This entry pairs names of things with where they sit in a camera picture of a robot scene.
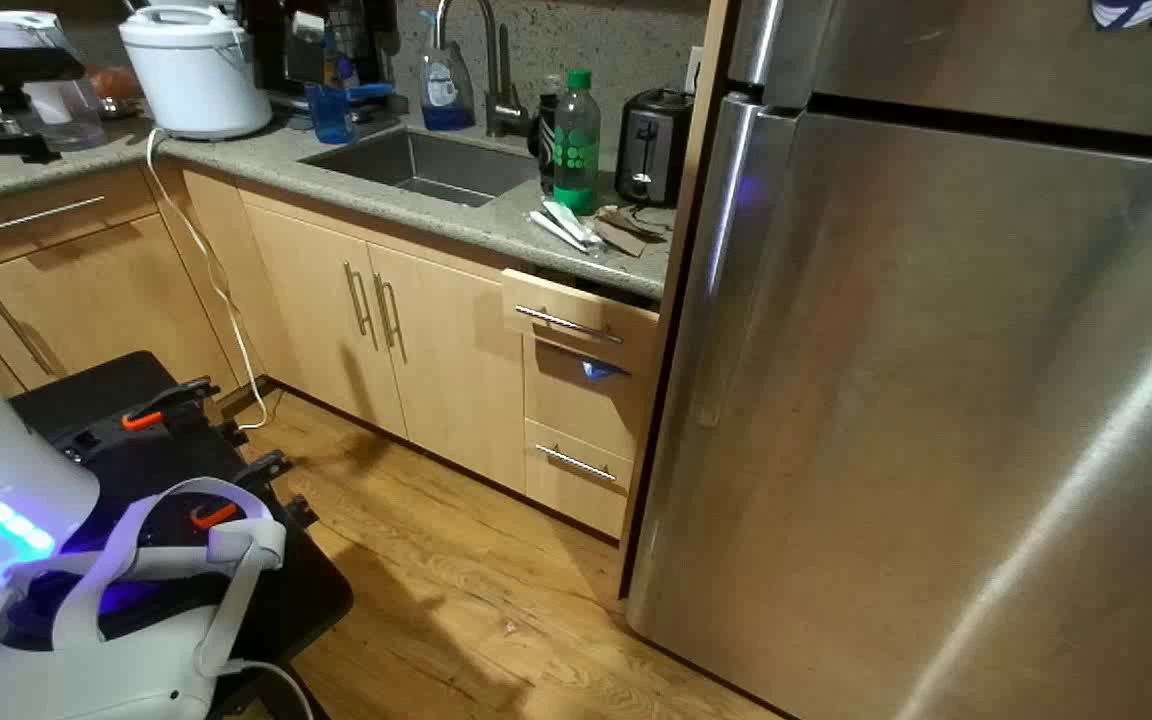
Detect light wood cabinet door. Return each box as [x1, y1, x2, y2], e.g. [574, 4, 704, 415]
[237, 190, 408, 435]
[365, 235, 532, 498]

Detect white appliance power cable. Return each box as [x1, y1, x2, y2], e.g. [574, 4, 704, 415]
[139, 124, 279, 435]

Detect white blue fridge magnet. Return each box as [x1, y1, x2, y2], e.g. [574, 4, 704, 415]
[1090, 0, 1152, 32]

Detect stainless steel refrigerator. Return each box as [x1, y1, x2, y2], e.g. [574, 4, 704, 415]
[622, 0, 1152, 720]

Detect white VR headset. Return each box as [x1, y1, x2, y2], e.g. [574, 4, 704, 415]
[0, 471, 294, 720]

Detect wood cabinet side panel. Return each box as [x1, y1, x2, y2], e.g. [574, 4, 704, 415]
[614, 0, 742, 604]

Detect light wood drawer front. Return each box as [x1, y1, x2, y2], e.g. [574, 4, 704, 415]
[521, 415, 637, 544]
[516, 333, 655, 469]

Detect shallow wood utensil drawer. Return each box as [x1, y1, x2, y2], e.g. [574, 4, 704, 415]
[499, 266, 664, 361]

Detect wide wood drawer front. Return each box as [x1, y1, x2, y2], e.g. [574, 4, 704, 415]
[0, 161, 169, 279]

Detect white headset cable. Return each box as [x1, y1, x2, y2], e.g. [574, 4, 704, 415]
[220, 657, 319, 720]

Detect clear dish soap bottle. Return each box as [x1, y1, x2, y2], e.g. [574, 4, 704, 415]
[418, 37, 479, 131]

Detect white flat device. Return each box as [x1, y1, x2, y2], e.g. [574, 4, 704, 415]
[0, 10, 74, 58]

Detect black coffee maker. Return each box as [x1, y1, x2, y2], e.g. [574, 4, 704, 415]
[237, 0, 402, 99]

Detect dark mug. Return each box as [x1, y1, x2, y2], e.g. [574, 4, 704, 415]
[530, 87, 563, 175]

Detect metal sink faucet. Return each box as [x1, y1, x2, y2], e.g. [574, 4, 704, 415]
[428, 0, 532, 140]

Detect white rice cooker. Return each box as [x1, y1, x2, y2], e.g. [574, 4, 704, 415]
[116, 0, 277, 144]

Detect steel kitchen sink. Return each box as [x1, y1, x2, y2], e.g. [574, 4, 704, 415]
[302, 124, 544, 213]

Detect blue plastic cup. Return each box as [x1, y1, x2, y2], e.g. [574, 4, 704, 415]
[306, 76, 402, 147]

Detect clear plastic container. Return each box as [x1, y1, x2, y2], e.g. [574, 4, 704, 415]
[21, 76, 112, 154]

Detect green plastic bottle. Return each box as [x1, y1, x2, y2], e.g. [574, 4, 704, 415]
[547, 68, 603, 215]

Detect large wood cabinet door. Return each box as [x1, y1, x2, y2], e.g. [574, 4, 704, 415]
[0, 235, 239, 395]

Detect brown wooden utensil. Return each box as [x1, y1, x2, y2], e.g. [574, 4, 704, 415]
[589, 204, 674, 261]

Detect small orange object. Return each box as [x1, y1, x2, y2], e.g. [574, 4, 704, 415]
[88, 63, 148, 120]

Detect black clamp orange handle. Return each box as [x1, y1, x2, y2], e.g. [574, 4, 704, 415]
[59, 378, 227, 465]
[180, 443, 319, 553]

